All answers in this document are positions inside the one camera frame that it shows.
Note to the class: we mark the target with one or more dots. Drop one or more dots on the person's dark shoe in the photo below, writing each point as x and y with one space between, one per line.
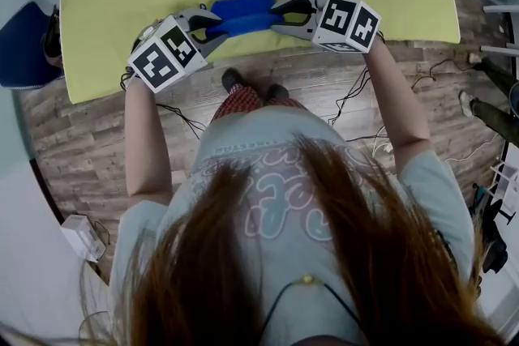
232 79
277 92

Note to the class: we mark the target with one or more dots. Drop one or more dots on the black equipment pile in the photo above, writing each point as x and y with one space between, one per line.
494 243

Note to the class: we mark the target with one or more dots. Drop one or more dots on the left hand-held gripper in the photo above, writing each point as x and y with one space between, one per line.
158 65

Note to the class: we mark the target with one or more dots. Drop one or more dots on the blue chair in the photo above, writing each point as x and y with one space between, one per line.
20 48

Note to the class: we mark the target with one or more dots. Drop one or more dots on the person's right dark shoe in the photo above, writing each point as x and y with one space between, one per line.
277 92

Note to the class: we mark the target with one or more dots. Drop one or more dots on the white table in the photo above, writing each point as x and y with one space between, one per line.
498 9

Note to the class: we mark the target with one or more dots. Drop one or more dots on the person's right forearm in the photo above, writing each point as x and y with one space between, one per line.
397 101

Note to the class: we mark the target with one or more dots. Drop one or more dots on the person's red checked trousers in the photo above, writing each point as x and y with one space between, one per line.
239 101

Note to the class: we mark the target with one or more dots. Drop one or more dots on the grey round chair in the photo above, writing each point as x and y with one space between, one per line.
515 99

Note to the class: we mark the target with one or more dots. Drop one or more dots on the person's pale printed t-shirt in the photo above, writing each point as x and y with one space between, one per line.
267 125

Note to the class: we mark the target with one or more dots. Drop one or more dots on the person's left forearm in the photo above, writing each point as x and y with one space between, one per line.
146 142

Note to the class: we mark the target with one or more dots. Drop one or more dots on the blue cloth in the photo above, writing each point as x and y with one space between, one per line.
243 8

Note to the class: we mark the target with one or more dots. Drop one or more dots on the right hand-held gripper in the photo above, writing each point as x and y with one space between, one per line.
344 22

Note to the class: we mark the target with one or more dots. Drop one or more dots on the person's left dark shoe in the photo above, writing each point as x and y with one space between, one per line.
232 79

